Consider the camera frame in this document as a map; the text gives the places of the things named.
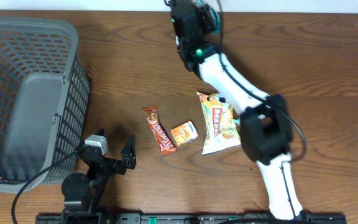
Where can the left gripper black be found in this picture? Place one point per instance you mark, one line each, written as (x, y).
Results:
(127, 155)

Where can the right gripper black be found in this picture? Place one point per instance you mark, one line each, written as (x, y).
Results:
(202, 14)

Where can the orange chocolate bar wrapper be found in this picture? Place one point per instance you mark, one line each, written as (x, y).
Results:
(165, 144)

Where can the orange tissue pack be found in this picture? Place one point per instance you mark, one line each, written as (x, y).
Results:
(184, 133)

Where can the yellow snack chip bag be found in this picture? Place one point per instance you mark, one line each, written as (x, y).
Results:
(221, 130)

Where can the blue mouthwash bottle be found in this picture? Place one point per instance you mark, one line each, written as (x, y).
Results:
(215, 16)

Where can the teal wet wipes pack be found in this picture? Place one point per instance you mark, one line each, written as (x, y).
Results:
(237, 120)

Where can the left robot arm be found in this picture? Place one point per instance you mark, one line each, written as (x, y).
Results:
(83, 192)

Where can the grey plastic mesh basket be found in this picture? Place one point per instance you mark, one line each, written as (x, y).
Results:
(44, 94)

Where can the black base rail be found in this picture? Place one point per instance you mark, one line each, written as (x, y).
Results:
(136, 218)

